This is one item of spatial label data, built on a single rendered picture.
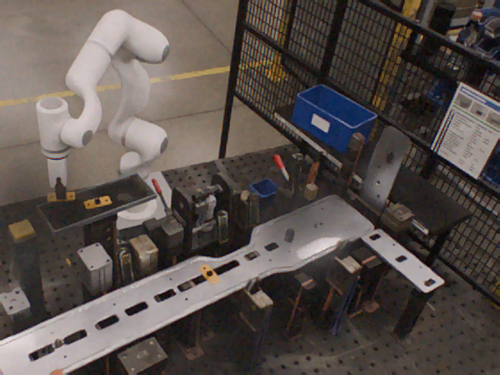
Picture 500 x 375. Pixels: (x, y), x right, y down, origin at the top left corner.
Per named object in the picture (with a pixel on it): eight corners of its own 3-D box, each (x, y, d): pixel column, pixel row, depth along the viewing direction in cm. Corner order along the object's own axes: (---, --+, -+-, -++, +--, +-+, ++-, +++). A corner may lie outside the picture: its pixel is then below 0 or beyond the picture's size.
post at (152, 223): (146, 305, 216) (149, 229, 189) (140, 296, 219) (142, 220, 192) (158, 300, 218) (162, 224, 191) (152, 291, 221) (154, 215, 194)
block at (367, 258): (347, 321, 217) (368, 271, 198) (327, 301, 224) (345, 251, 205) (365, 312, 221) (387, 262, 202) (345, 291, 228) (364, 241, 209)
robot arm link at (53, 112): (79, 140, 168) (53, 130, 171) (76, 101, 159) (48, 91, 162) (61, 155, 163) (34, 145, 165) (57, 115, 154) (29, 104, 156)
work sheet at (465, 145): (478, 183, 211) (517, 110, 190) (427, 149, 225) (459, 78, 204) (481, 181, 212) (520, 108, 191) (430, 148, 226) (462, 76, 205)
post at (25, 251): (30, 331, 205) (14, 245, 175) (22, 316, 209) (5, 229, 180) (51, 322, 208) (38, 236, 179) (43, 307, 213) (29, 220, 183)
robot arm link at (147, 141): (129, 158, 236) (130, 108, 219) (170, 173, 231) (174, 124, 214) (113, 174, 227) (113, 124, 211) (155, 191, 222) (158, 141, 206)
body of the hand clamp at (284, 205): (271, 262, 237) (287, 197, 213) (262, 251, 241) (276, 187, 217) (283, 256, 239) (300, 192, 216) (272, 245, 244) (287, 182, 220)
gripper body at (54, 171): (43, 138, 171) (46, 168, 179) (43, 160, 164) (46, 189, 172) (69, 137, 173) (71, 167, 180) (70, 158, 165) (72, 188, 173)
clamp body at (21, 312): (20, 387, 189) (4, 320, 165) (7, 362, 196) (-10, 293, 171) (48, 374, 193) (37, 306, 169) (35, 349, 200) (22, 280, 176)
